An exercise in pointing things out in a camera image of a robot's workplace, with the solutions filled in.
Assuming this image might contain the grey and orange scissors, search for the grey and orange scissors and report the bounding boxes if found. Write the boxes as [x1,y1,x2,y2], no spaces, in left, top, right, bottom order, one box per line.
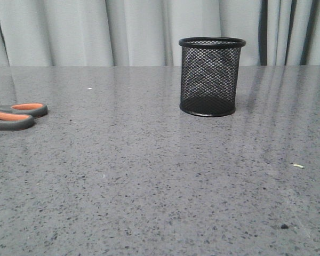
[0,102,48,131]

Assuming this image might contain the black mesh pen bucket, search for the black mesh pen bucket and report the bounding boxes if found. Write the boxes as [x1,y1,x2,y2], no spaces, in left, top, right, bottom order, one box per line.
[179,37,246,117]

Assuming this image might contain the grey curtain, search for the grey curtain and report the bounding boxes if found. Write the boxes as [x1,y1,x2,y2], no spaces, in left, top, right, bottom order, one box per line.
[0,1,320,66]

